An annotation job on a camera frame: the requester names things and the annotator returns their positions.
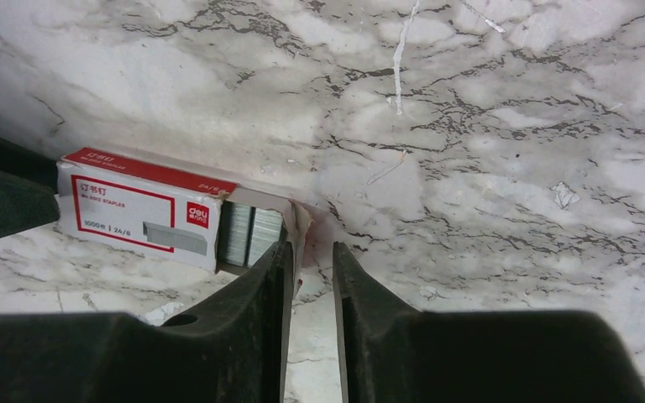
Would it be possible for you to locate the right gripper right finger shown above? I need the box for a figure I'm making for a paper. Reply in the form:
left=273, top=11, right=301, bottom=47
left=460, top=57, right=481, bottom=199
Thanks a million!
left=333, top=243, right=645, bottom=402

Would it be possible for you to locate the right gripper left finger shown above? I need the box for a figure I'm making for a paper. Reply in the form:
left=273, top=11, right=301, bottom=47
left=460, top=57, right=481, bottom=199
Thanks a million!
left=0, top=242, right=294, bottom=402

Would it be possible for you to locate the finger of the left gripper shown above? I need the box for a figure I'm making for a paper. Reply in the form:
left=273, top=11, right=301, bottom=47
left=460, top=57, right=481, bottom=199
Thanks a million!
left=0, top=138, right=60, bottom=238

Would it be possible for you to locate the red white staple box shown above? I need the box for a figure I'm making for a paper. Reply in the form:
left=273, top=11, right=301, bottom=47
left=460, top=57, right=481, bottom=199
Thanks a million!
left=57, top=147, right=312, bottom=289

